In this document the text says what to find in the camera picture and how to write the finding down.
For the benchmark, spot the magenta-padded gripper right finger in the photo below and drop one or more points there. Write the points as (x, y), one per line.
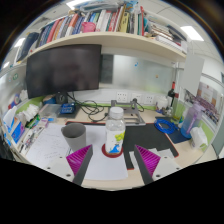
(150, 161)

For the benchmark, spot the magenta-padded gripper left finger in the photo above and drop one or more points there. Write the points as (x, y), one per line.
(77, 160)

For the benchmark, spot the clear plastic water bottle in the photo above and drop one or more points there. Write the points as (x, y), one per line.
(115, 133)

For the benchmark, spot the purple translucent water jug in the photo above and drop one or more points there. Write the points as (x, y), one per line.
(191, 121)

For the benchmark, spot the blank white paper sheet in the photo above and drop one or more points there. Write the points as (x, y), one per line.
(100, 166)

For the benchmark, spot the grey ribbed cup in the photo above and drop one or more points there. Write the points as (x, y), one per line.
(74, 136)

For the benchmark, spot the flat round red coaster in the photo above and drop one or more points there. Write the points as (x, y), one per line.
(106, 152)

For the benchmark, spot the white paper with handwriting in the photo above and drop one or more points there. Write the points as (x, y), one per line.
(46, 146)

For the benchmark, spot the dark blue mouse pad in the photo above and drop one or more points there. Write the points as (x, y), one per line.
(178, 136)

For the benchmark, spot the grey metal laptop stand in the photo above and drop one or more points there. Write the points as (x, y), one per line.
(133, 115)

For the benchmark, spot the blue electronic board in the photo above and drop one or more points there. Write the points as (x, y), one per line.
(68, 108)

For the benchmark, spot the clear plastic box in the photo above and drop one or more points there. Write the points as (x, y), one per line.
(50, 111)

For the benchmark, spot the white jar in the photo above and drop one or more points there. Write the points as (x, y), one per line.
(162, 103)

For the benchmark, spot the white tissue pack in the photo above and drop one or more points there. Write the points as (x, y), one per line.
(29, 112)

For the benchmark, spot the blue and white tissue box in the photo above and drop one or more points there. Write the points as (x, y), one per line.
(15, 130)

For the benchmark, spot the grey-green door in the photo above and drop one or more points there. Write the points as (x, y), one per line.
(219, 116)

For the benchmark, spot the black computer monitor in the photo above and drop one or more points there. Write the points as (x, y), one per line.
(63, 71)

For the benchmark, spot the white wall socket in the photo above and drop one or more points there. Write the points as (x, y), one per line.
(149, 99)
(122, 97)
(136, 97)

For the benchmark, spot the wall photo poster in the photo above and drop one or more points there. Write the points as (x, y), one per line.
(205, 100)

